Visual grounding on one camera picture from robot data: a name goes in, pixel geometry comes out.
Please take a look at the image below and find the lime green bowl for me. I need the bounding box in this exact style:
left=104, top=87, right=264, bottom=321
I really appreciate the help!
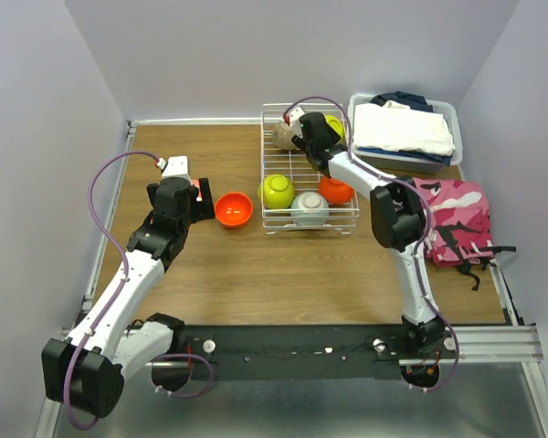
left=257, top=174, right=296, bottom=210
left=325, top=114, right=344, bottom=142

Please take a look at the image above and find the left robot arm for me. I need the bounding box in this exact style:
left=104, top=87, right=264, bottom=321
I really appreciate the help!
left=41, top=177, right=216, bottom=430

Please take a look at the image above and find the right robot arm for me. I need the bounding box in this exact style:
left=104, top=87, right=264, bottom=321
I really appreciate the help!
left=282, top=111, right=446, bottom=358

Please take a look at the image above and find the beige floral ceramic bowl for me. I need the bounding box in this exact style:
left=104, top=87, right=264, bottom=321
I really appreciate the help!
left=272, top=120, right=298, bottom=151

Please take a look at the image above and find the grey perforated laundry basket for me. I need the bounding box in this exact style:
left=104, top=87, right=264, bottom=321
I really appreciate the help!
left=348, top=93, right=463, bottom=174

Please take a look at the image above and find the teal checked white bowl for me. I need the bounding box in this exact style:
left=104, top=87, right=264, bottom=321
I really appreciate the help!
left=290, top=192, right=329, bottom=226

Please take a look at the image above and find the lime green bowl front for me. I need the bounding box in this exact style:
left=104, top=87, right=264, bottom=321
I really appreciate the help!
left=257, top=174, right=296, bottom=210

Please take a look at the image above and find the white folded towel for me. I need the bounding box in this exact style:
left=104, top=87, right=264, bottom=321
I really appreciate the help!
left=353, top=103, right=455, bottom=156

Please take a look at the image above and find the dark blue cloth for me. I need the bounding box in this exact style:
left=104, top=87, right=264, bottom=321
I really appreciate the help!
left=370, top=91, right=434, bottom=113

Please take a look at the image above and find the pink camouflage bag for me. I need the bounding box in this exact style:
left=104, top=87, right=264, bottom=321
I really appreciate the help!
left=414, top=178, right=517, bottom=291

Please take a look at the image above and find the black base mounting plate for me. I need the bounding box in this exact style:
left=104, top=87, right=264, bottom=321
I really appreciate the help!
left=150, top=323, right=458, bottom=383

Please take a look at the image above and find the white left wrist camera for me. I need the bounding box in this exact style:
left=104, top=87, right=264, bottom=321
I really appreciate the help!
left=161, top=155, right=192, bottom=182

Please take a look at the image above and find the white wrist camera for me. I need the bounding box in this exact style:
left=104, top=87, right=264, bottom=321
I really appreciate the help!
left=161, top=155, right=192, bottom=182
left=282, top=106, right=305, bottom=129

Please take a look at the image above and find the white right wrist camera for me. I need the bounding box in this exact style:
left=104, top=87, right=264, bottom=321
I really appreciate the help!
left=282, top=106, right=305, bottom=129

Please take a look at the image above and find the white wire dish rack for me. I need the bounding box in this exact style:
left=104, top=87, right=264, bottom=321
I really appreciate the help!
left=258, top=103, right=360, bottom=235

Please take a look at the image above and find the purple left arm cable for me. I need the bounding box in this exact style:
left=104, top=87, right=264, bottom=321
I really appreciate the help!
left=66, top=151, right=215, bottom=431

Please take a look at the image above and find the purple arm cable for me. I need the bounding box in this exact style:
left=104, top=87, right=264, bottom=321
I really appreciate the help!
left=282, top=95, right=461, bottom=393
left=66, top=151, right=215, bottom=431

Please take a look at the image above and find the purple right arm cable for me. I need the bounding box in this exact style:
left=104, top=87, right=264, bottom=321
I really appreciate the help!
left=282, top=95, right=461, bottom=393

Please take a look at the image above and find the aluminium frame rail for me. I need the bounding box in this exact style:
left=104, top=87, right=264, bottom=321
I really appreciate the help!
left=389, top=326, right=543, bottom=366

